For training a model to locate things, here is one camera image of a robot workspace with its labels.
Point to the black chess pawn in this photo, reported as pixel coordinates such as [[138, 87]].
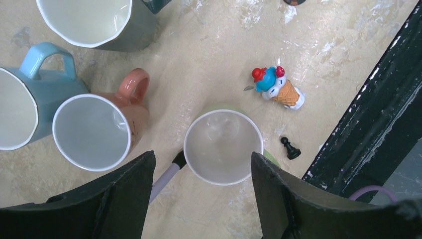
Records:
[[292, 152]]

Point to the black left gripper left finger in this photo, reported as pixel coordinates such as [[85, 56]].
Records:
[[113, 206]]

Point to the grey-blue ceramic mug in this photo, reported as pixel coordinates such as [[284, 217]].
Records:
[[114, 25]]

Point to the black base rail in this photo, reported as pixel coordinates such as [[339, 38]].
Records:
[[383, 122]]

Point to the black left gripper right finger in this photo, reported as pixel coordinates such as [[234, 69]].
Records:
[[290, 208]]

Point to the light green ceramic mug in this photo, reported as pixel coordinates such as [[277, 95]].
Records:
[[219, 142]]

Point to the ice cream toy figure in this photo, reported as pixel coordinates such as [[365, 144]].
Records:
[[273, 84]]

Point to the small round token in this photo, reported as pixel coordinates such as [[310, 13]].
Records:
[[294, 2]]

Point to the light blue ceramic mug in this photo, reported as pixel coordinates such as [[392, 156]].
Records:
[[31, 94]]

